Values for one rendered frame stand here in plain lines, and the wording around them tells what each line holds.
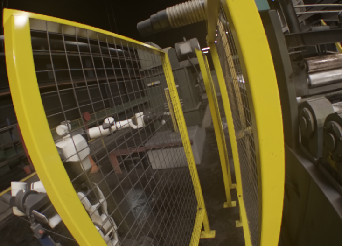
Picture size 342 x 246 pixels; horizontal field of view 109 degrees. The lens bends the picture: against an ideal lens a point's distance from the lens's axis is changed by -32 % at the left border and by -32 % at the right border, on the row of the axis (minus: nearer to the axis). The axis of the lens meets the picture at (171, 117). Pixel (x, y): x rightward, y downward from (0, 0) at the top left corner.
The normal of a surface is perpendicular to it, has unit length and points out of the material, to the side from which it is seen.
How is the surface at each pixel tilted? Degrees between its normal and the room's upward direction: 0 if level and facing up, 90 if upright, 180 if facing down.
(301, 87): 90
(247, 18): 90
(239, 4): 90
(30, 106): 90
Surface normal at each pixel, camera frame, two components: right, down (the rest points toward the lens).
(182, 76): -0.25, 0.24
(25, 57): 0.93, -0.19
